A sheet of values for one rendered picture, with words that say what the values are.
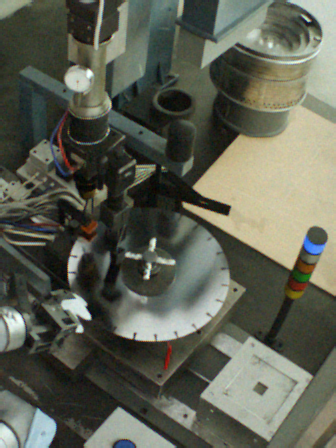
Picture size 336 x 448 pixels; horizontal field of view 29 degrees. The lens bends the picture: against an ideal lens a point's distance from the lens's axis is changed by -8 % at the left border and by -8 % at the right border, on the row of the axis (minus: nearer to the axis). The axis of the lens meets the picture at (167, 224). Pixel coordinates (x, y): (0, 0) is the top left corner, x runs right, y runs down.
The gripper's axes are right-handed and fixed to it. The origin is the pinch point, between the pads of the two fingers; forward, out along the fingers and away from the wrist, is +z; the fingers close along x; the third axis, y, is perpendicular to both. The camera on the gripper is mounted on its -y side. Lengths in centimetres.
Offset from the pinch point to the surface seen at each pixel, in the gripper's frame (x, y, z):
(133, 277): 4.4, -0.1, 14.4
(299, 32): 61, -28, 79
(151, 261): 9.7, 1.2, 14.6
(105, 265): 2.3, -6.3, 13.4
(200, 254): 12.0, 3.8, 27.3
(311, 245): 31.9, 24.2, 20.5
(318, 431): 31, 50, -28
